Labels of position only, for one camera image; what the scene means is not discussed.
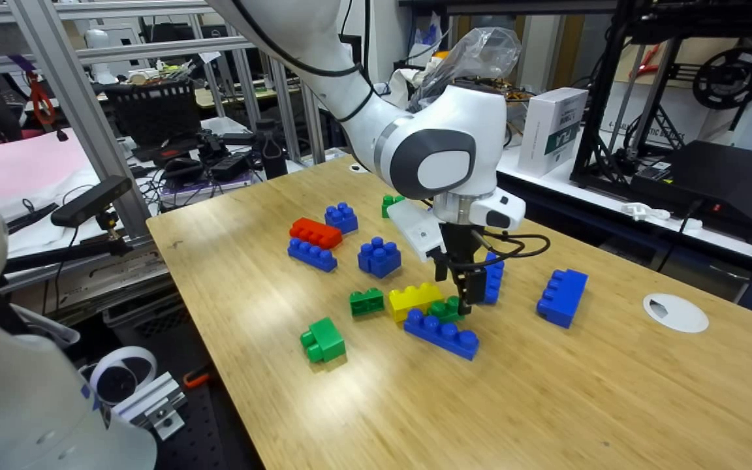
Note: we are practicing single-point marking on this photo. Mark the white tape roll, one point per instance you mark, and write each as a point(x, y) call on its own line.
point(96, 369)

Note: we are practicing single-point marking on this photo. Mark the white curved cover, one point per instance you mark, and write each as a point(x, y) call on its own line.
point(18, 391)

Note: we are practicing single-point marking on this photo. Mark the black 3D printer frame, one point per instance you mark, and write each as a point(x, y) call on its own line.
point(601, 86)

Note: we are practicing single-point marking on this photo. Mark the white box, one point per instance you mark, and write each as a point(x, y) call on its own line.
point(552, 131)

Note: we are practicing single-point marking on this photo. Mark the clear plastic bag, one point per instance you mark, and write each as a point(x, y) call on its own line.
point(480, 56)

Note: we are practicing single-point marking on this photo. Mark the hollow blue toy block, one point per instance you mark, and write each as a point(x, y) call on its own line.
point(494, 276)

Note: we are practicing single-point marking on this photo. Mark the black camera on stand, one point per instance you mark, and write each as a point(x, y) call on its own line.
point(90, 202)

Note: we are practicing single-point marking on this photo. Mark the aluminium bracket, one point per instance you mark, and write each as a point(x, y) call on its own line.
point(158, 407)

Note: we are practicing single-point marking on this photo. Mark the black device case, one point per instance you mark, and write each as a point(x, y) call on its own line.
point(723, 186)

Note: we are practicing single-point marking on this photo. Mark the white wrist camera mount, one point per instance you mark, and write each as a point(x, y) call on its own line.
point(416, 228)

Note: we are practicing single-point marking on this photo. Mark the long blue toy block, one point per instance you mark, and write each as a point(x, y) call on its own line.
point(312, 254)
point(441, 335)

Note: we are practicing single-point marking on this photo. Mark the long red toy block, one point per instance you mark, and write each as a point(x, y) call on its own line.
point(314, 232)

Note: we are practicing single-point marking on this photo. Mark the small green toy block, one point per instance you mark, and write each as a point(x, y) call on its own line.
point(441, 310)

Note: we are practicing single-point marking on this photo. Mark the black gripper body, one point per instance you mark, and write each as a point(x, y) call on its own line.
point(457, 242)

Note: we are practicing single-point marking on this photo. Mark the square blue toy block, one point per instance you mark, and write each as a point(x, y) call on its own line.
point(378, 258)

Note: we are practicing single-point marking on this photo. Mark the large blue toy block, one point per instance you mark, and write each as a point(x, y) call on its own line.
point(561, 299)

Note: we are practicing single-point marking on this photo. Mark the black filament spool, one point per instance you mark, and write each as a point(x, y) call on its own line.
point(715, 79)

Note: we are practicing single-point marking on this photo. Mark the yellow toy block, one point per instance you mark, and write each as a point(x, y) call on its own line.
point(412, 299)

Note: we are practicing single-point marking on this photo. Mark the wide green toy block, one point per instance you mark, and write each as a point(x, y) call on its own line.
point(322, 339)

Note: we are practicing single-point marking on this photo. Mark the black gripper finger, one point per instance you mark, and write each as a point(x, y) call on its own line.
point(457, 276)
point(475, 283)

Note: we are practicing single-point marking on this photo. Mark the pink board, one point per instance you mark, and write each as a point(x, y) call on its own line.
point(37, 172)

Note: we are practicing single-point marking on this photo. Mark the aluminium frame post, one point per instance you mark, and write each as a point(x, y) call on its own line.
point(78, 113)

